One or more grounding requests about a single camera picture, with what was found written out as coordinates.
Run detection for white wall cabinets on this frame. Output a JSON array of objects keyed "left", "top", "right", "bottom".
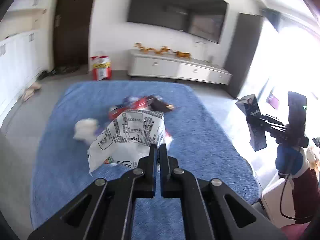
[{"left": 1, "top": 9, "right": 47, "bottom": 122}]

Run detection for dark grey curtain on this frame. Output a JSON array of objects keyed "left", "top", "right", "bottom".
[{"left": 224, "top": 13, "right": 264, "bottom": 99}]

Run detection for white tissue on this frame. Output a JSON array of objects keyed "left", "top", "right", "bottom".
[{"left": 73, "top": 118, "right": 98, "bottom": 141}]

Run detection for wall-mounted black television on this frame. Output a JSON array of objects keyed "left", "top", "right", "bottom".
[{"left": 127, "top": 0, "right": 228, "bottom": 43}]

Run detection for golden dragon ornament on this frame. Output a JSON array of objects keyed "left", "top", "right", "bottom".
[{"left": 134, "top": 43, "right": 192, "bottom": 59}]

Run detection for dark brown door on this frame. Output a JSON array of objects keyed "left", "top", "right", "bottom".
[{"left": 53, "top": 0, "right": 93, "bottom": 69}]

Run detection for red snack wrapper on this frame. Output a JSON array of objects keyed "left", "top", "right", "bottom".
[{"left": 108, "top": 95, "right": 175, "bottom": 120}]

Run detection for blue shaggy rug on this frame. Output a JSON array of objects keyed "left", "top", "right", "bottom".
[{"left": 30, "top": 81, "right": 260, "bottom": 239}]

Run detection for black camera box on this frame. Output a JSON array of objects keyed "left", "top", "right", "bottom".
[{"left": 288, "top": 91, "right": 307, "bottom": 135}]

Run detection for blue and white gloved right hand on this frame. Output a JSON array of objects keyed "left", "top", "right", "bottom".
[{"left": 276, "top": 144, "right": 310, "bottom": 179}]

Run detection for beige slippers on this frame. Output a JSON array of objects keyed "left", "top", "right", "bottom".
[{"left": 22, "top": 82, "right": 41, "bottom": 101}]

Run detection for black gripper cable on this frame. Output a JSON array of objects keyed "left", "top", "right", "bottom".
[{"left": 279, "top": 147, "right": 313, "bottom": 225}]

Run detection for white printed snack bag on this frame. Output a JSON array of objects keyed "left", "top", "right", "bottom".
[{"left": 87, "top": 110, "right": 173, "bottom": 173}]

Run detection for red and white shopping bag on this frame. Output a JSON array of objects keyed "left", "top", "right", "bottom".
[{"left": 90, "top": 51, "right": 112, "bottom": 81}]

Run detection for maroon sleeved right forearm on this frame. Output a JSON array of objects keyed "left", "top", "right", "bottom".
[{"left": 292, "top": 168, "right": 319, "bottom": 224}]

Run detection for white tv cabinet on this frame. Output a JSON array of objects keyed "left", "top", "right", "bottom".
[{"left": 128, "top": 49, "right": 232, "bottom": 85}]

